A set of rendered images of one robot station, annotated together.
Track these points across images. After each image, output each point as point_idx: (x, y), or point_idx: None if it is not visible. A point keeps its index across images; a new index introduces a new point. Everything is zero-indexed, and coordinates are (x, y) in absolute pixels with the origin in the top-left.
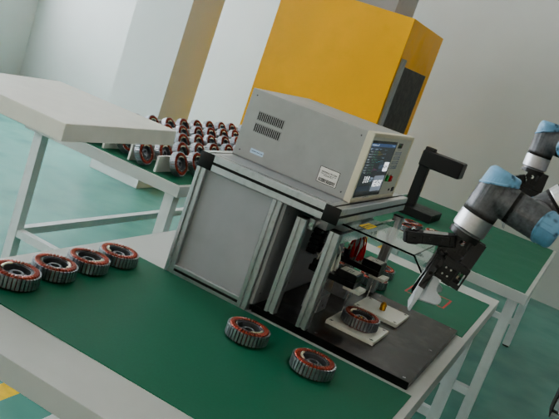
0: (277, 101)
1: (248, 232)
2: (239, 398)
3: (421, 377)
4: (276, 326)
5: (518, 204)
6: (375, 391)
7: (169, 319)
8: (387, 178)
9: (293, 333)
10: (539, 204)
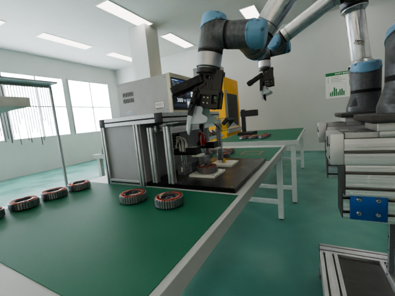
0: (126, 84)
1: (131, 147)
2: (95, 242)
3: (245, 184)
4: (160, 188)
5: (227, 24)
6: (213, 201)
7: (86, 206)
8: None
9: (169, 188)
10: (243, 19)
